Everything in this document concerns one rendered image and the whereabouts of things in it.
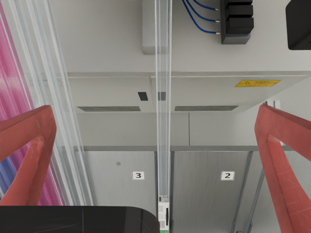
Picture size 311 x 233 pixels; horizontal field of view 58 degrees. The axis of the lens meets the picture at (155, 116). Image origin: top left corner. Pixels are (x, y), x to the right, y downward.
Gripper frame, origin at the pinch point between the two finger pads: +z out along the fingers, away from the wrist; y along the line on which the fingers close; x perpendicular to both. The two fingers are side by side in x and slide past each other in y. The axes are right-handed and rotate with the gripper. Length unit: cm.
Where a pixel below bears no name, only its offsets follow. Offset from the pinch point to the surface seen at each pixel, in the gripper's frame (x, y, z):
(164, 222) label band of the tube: 26.7, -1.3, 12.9
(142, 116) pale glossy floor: 62, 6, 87
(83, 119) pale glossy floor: 63, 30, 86
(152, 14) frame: 8.1, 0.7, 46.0
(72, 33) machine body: 13, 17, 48
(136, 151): 14.8, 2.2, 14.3
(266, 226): 28.8, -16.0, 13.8
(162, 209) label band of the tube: 23.8, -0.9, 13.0
